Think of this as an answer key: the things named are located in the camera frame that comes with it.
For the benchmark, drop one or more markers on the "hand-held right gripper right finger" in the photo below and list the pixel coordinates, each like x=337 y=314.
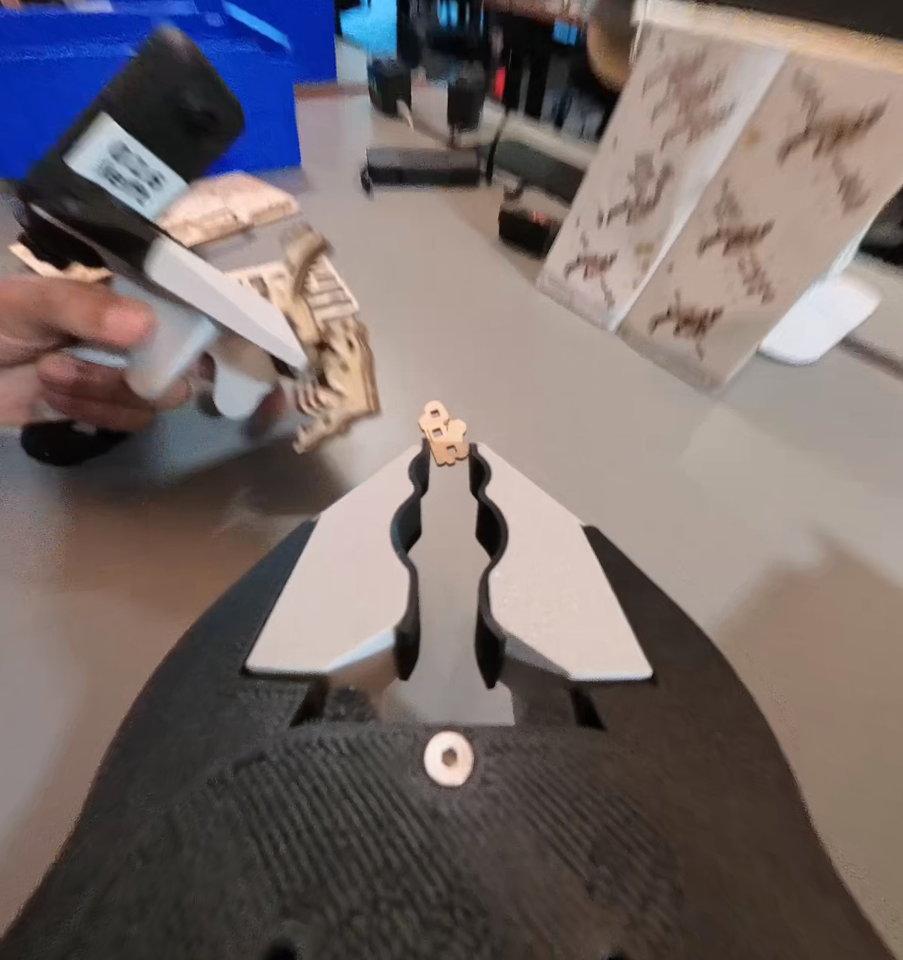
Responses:
x=564 y=600

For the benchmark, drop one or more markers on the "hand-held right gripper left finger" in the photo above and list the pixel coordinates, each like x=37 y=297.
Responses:
x=331 y=600

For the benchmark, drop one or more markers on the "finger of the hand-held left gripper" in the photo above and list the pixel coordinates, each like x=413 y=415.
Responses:
x=219 y=300

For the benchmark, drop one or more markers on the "layered wooden puzzle model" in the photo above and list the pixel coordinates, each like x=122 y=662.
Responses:
x=339 y=367

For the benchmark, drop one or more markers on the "small wooden puzzle piece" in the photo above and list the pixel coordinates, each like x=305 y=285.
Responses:
x=444 y=435

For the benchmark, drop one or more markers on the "grey desk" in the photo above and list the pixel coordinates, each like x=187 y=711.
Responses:
x=571 y=487

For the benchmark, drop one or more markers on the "person's left hand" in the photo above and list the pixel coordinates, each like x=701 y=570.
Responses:
x=31 y=322

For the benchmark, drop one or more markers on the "plywood sheet stack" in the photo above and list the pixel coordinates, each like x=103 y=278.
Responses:
x=226 y=206

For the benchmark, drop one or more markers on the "plywood parts sheet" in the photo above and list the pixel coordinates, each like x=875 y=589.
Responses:
x=331 y=289

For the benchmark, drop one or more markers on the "blue plastic bin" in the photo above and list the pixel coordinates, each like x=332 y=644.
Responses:
x=16 y=90
x=301 y=37

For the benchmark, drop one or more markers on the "black charger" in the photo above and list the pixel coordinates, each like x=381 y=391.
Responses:
x=388 y=86

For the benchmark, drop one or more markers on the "black rectangular case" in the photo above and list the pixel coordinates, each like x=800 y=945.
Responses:
x=421 y=169

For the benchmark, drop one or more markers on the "black upright device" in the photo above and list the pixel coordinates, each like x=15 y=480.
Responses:
x=466 y=97

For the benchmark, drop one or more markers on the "small black box red label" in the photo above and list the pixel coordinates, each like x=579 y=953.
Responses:
x=530 y=229

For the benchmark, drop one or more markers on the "black tablet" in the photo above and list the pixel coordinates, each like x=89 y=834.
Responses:
x=549 y=169

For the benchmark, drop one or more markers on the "white monitor stand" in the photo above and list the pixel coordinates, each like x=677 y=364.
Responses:
x=819 y=315

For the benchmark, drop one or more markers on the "printed instruction sheet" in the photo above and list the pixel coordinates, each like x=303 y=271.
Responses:
x=721 y=225

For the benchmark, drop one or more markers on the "tan round object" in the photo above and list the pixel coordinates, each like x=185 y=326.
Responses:
x=613 y=37

